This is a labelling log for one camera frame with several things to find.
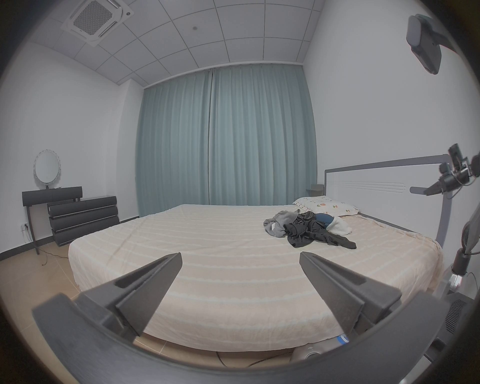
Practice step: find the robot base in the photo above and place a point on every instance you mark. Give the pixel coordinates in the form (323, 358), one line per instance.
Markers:
(311, 352)

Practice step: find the black shiny garment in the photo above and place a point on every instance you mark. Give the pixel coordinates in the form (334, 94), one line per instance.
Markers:
(309, 217)

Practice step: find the blue-green curtain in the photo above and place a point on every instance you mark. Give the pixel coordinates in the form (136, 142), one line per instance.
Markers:
(172, 150)
(262, 142)

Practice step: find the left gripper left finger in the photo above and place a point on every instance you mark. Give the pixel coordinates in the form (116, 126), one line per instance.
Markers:
(131, 300)

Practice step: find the black T-shirt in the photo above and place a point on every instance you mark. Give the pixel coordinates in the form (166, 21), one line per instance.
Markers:
(315, 236)

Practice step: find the grey garment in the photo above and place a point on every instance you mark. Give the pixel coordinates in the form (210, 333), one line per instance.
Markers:
(275, 225)

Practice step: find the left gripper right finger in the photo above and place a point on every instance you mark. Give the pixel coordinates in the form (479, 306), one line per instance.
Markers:
(348, 296)

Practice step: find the ceiling air conditioner vent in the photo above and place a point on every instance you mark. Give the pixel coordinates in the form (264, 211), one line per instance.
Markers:
(93, 17)

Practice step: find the white printed pillow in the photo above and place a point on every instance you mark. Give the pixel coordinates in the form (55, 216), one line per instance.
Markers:
(326, 205)

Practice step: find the dark blue garment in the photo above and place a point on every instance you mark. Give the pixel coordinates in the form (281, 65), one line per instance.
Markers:
(324, 219)

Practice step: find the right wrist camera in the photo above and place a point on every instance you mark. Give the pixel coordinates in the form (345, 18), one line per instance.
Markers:
(455, 155)

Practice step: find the white garment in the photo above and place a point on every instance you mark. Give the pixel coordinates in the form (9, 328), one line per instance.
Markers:
(341, 227)

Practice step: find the bed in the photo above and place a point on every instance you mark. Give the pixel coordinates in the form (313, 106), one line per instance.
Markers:
(225, 262)

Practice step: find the grey bedside table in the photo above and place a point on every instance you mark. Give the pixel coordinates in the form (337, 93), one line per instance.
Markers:
(317, 190)

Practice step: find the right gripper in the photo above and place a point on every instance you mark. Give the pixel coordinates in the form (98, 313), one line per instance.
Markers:
(457, 177)

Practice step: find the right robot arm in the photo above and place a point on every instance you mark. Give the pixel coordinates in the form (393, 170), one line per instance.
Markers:
(460, 262)

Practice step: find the round white-framed mirror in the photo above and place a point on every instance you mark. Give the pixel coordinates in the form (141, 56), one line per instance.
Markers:
(47, 168)

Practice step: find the black dressing table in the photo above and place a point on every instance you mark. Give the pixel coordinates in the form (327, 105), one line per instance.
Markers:
(45, 195)

